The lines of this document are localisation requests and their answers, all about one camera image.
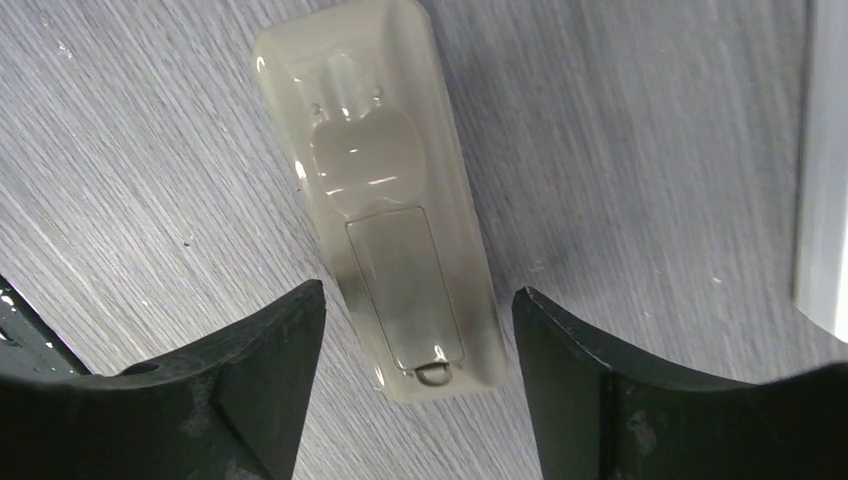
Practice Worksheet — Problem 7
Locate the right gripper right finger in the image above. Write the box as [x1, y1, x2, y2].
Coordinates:
[511, 287, 847, 479]

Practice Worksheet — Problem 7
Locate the beige battery cover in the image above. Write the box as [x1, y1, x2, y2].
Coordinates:
[346, 207, 465, 370]

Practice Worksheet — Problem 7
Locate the white remote control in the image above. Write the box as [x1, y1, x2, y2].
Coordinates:
[794, 1, 847, 343]
[254, 1, 508, 402]

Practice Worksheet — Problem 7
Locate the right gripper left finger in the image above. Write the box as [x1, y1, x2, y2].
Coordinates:
[1, 280, 326, 479]

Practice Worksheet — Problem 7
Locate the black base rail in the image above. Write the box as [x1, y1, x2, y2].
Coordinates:
[1, 277, 90, 381]

